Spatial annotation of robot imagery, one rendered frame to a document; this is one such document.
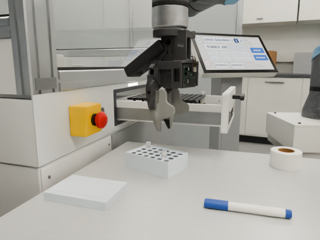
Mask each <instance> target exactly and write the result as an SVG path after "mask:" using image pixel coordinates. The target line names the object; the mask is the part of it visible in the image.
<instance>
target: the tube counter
mask: <svg viewBox="0 0 320 240"><path fill-rule="evenodd" d="M221 47H222V49H223V50H248V48H247V46H246V45H225V44H221Z"/></svg>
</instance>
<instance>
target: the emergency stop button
mask: <svg viewBox="0 0 320 240"><path fill-rule="evenodd" d="M94 122H95V124H96V126H97V127H98V128H99V129H103V128H104V127H105V126H106V125H107V122H108V117H107V115H106V113H105V112H103V111H100V112H98V113H97V115H96V116H95V119H94Z"/></svg>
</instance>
